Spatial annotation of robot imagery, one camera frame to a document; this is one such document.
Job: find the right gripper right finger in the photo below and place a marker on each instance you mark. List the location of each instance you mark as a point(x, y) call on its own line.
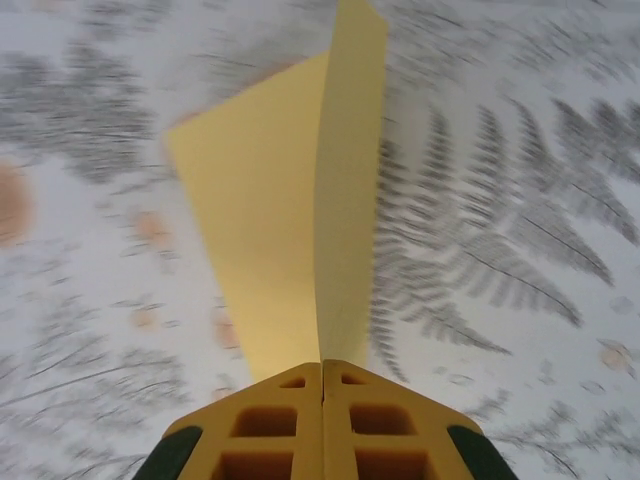
point(335, 425)

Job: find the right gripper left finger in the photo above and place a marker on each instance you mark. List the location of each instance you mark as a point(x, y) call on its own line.
point(310, 425)

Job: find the yellow cloth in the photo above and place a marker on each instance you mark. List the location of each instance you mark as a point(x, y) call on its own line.
point(260, 200)

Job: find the floral fern print tablecloth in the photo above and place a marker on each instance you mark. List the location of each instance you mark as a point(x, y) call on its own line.
point(500, 200)

